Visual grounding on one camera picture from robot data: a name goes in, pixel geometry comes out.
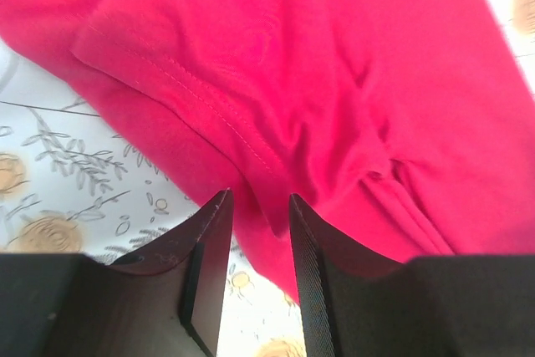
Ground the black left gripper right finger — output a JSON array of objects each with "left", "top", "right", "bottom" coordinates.
[{"left": 289, "top": 195, "right": 534, "bottom": 356}]

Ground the floral table mat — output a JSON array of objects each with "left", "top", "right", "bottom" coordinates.
[{"left": 1, "top": 0, "right": 534, "bottom": 356}]

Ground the pink t shirt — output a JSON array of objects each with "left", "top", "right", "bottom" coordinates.
[{"left": 1, "top": 0, "right": 534, "bottom": 295}]

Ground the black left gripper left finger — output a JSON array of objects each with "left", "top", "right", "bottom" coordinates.
[{"left": 1, "top": 190, "right": 233, "bottom": 356}]

